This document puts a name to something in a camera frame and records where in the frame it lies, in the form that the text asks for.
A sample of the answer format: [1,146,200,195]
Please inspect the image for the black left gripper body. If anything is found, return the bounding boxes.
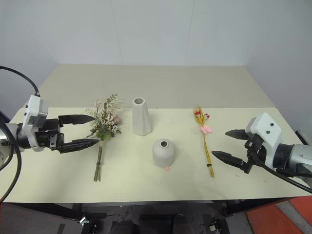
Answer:
[36,118,65,150]

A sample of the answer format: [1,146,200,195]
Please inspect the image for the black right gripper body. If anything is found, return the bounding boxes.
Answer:
[240,136,266,175]

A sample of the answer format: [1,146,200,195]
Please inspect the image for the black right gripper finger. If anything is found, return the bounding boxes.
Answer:
[225,129,249,141]
[211,151,244,169]

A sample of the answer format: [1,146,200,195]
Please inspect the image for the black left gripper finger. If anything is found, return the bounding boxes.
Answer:
[58,114,96,128]
[59,138,100,155]

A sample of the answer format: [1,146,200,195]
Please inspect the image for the short round white vase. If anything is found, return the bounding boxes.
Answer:
[152,138,177,169]

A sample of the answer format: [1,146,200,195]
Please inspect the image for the tall white ceramic vase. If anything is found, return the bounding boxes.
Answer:
[132,97,153,137]

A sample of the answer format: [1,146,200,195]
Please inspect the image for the yellow stemmed flower bunch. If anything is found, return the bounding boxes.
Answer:
[193,104,215,178]

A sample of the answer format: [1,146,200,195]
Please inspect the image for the green dried flower bouquet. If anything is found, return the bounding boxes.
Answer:
[85,94,126,182]

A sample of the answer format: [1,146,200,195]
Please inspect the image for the orange floor mat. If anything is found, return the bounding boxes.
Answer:
[245,194,312,234]

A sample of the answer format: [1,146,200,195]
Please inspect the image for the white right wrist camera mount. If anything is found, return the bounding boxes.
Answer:
[244,112,284,172]

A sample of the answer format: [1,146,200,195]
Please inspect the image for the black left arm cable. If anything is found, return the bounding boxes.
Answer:
[0,65,41,203]

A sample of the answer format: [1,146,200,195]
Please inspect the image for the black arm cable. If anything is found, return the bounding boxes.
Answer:
[252,151,312,195]
[0,65,41,203]

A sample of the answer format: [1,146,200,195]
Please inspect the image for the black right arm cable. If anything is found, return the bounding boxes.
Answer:
[252,151,312,195]

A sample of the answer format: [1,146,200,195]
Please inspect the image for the black table frame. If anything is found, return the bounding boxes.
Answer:
[0,196,295,223]

